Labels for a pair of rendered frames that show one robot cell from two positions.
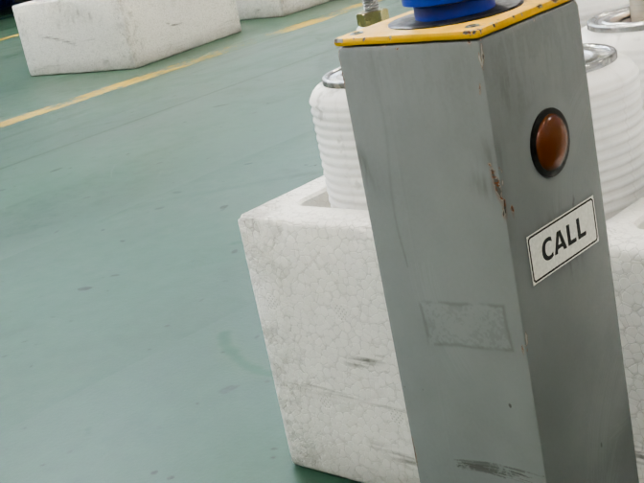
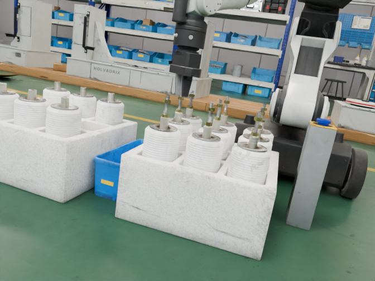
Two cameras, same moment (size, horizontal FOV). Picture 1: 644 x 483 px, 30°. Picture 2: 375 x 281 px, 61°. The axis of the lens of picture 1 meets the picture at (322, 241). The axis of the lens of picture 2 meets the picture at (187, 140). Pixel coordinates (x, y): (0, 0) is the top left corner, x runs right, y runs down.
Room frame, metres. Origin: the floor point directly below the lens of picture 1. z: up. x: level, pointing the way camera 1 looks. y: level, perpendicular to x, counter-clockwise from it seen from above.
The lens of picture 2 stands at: (1.26, 0.51, 0.44)
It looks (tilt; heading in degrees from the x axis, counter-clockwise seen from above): 14 degrees down; 239
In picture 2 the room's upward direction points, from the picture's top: 9 degrees clockwise
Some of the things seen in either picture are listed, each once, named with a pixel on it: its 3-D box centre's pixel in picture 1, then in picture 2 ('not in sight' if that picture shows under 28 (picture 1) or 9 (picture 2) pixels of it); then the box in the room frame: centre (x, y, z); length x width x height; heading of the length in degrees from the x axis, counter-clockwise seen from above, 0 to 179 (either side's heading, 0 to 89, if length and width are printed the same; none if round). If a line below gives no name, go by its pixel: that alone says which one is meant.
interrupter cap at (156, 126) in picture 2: not in sight; (163, 127); (0.90, -0.23, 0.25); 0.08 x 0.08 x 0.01
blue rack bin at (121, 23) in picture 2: not in sight; (128, 24); (-0.80, -5.73, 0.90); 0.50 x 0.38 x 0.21; 43
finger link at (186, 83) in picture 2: not in sight; (186, 86); (0.81, -0.29, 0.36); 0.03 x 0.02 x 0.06; 1
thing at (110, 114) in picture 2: not in sight; (108, 126); (0.94, -0.59, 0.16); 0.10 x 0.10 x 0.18
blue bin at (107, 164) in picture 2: not in sight; (131, 166); (0.89, -0.44, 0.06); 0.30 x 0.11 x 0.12; 42
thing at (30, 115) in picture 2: not in sight; (31, 129); (1.19, -0.53, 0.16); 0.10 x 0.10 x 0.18
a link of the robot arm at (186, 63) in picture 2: not in sight; (186, 53); (0.82, -0.31, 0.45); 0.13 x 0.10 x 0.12; 91
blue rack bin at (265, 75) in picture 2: not in sight; (263, 74); (-2.62, -3.76, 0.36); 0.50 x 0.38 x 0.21; 43
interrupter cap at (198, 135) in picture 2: not in sight; (206, 137); (0.82, -0.14, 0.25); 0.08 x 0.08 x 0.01
